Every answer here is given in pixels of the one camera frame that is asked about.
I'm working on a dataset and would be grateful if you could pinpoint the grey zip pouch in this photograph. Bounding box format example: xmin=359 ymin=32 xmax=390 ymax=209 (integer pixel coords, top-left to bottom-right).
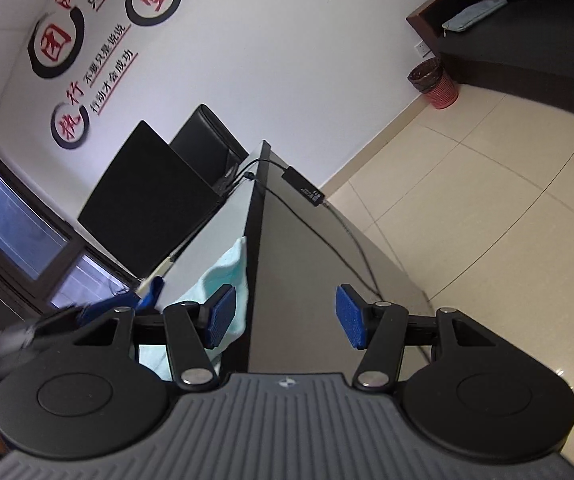
xmin=440 ymin=0 xmax=509 ymax=37

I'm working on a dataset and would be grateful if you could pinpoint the black laptop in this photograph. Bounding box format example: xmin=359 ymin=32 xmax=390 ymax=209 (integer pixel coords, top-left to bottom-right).
xmin=76 ymin=120 xmax=242 ymax=281

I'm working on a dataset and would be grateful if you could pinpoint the light blue towel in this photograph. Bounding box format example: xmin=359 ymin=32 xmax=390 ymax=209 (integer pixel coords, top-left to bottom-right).
xmin=137 ymin=236 xmax=251 ymax=383

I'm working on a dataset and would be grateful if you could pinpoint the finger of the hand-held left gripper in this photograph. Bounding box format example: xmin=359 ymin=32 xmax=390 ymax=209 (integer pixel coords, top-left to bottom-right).
xmin=32 ymin=300 xmax=141 ymax=337

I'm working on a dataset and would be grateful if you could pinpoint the dark blue cloth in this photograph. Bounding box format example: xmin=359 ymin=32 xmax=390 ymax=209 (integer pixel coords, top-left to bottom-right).
xmin=134 ymin=277 xmax=166 ymax=314

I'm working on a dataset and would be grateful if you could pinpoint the black leather sofa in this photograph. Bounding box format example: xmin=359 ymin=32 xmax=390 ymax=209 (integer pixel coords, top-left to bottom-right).
xmin=436 ymin=0 xmax=574 ymax=127

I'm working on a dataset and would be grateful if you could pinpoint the red wastebasket with bag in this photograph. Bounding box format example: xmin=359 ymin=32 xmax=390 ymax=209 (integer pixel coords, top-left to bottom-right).
xmin=407 ymin=58 xmax=459 ymax=110

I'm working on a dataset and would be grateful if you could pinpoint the dark framed window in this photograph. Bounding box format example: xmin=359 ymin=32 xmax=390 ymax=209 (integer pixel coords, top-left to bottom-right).
xmin=0 ymin=132 xmax=140 ymax=312

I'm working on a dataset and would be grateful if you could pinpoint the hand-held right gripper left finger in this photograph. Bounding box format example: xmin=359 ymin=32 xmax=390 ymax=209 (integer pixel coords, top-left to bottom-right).
xmin=42 ymin=283 xmax=238 ymax=392

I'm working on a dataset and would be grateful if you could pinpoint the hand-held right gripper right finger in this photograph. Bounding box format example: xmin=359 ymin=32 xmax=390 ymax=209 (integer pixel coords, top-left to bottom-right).
xmin=335 ymin=283 xmax=498 ymax=392

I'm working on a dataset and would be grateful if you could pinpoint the red black wall lettering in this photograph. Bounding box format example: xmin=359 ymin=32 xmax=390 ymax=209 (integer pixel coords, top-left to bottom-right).
xmin=26 ymin=0 xmax=229 ymax=150

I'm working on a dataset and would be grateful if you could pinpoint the black office chair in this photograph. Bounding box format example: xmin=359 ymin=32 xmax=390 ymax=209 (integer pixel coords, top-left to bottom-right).
xmin=169 ymin=103 xmax=251 ymax=197

